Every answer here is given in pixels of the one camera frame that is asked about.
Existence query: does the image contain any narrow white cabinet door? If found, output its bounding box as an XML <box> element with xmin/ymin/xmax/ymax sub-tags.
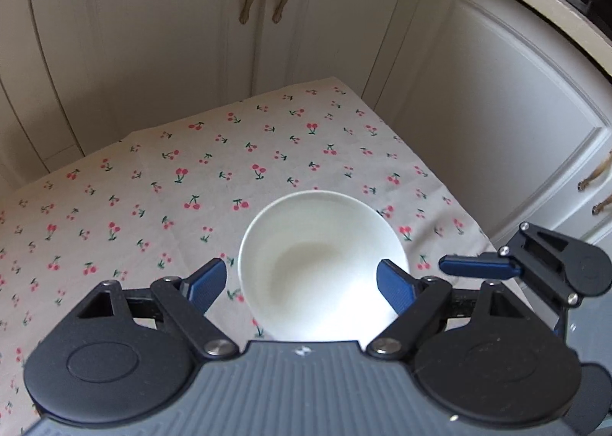
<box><xmin>0</xmin><ymin>0</ymin><xmax>87</xmax><ymax>189</ymax></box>

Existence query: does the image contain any white pink floral bowl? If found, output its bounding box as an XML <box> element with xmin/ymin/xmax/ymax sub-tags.
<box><xmin>238</xmin><ymin>190</ymin><xmax>409</xmax><ymax>342</ymax></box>

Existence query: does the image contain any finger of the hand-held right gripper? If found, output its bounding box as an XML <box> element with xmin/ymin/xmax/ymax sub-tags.
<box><xmin>438</xmin><ymin>222</ymin><xmax>590</xmax><ymax>307</ymax></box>

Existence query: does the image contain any cherry print tablecloth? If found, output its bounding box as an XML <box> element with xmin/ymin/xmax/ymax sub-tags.
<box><xmin>0</xmin><ymin>76</ymin><xmax>495</xmax><ymax>436</ymax></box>

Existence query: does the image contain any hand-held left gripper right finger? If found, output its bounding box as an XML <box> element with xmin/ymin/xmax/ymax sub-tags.
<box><xmin>365</xmin><ymin>259</ymin><xmax>521</xmax><ymax>361</ymax></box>

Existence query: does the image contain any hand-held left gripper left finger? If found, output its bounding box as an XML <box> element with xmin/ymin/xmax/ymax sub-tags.
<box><xmin>75</xmin><ymin>257</ymin><xmax>241</xmax><ymax>361</ymax></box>

